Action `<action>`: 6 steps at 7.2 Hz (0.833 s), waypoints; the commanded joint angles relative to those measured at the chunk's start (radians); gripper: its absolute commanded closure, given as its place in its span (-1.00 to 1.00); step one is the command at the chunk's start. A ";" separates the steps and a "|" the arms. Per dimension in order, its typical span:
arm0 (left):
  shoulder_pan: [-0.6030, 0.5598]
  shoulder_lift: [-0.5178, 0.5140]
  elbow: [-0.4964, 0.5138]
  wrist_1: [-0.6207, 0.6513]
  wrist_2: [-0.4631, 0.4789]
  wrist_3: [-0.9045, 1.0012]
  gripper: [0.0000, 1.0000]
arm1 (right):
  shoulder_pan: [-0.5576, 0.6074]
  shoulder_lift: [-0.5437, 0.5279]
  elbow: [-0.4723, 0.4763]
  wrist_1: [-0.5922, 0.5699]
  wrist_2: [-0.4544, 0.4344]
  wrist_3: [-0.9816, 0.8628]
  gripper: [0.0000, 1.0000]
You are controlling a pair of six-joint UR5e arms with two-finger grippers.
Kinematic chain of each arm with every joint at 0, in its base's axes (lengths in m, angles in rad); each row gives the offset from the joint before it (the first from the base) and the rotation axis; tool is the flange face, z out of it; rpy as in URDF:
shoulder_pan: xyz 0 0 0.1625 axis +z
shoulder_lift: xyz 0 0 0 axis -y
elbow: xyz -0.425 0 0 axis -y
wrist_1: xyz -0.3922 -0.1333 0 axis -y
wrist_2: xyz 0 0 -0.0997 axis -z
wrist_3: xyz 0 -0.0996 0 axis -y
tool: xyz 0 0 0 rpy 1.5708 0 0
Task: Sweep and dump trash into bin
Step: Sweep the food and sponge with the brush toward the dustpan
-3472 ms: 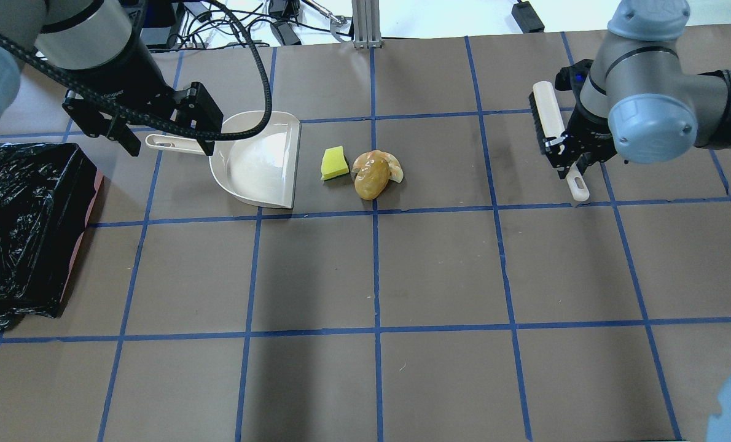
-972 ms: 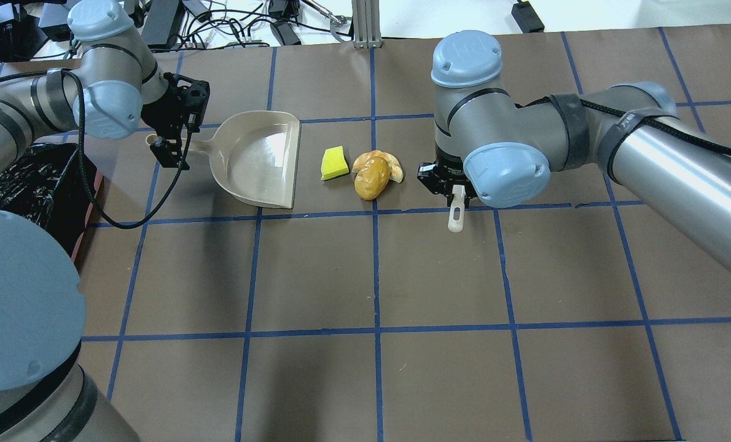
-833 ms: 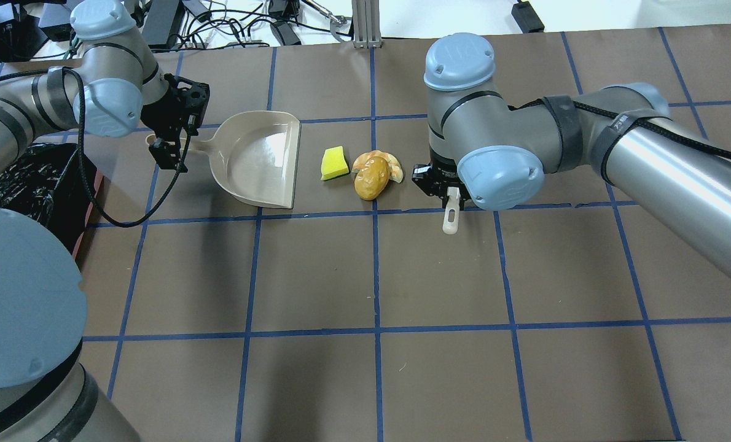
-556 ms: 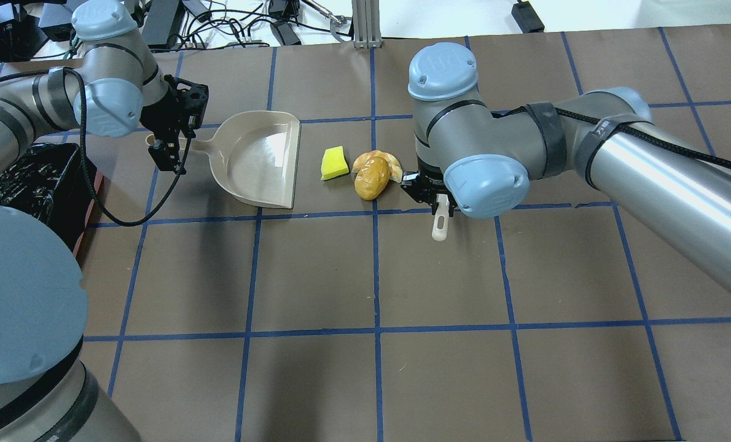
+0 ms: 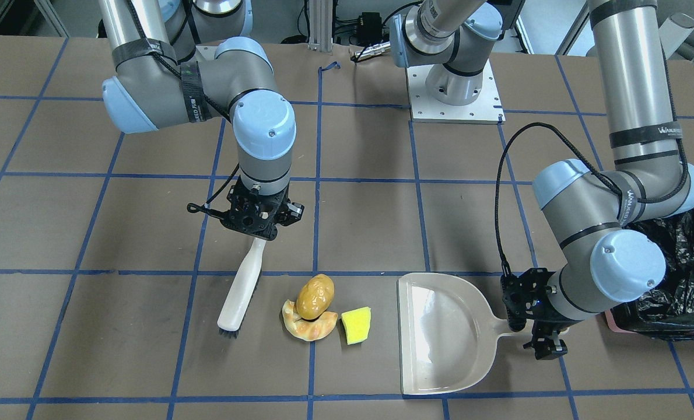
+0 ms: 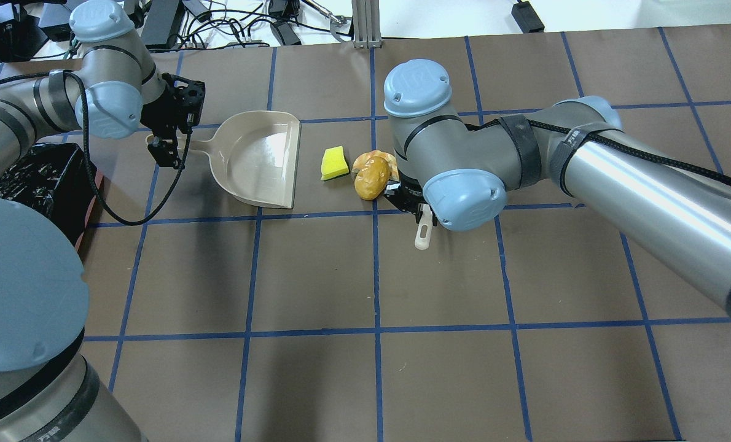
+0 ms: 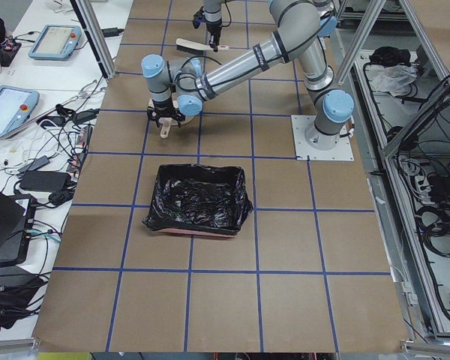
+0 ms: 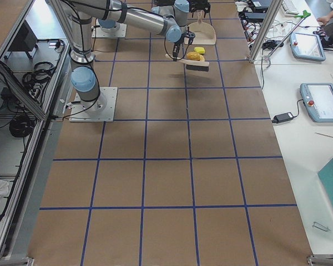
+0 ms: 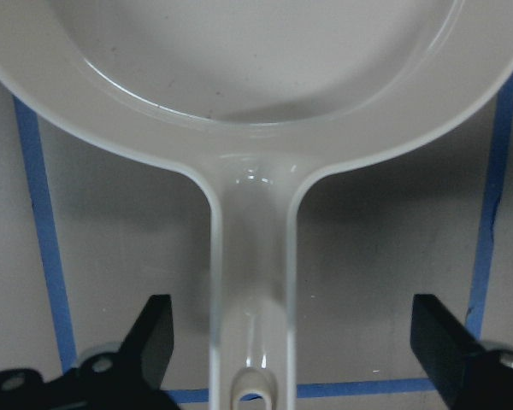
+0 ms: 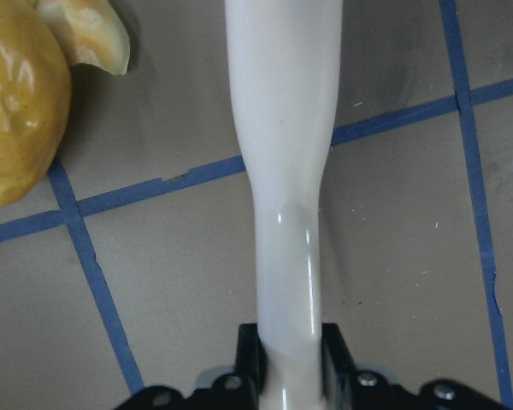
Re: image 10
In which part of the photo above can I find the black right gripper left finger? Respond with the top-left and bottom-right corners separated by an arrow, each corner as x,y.
234,323 -> 268,393

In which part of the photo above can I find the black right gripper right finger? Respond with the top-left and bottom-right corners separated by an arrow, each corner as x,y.
321,323 -> 356,395

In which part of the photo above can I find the beige hand brush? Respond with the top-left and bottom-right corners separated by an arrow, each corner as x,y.
225,1 -> 343,409

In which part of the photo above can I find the brown potato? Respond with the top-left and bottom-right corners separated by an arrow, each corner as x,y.
0,1 -> 71,206

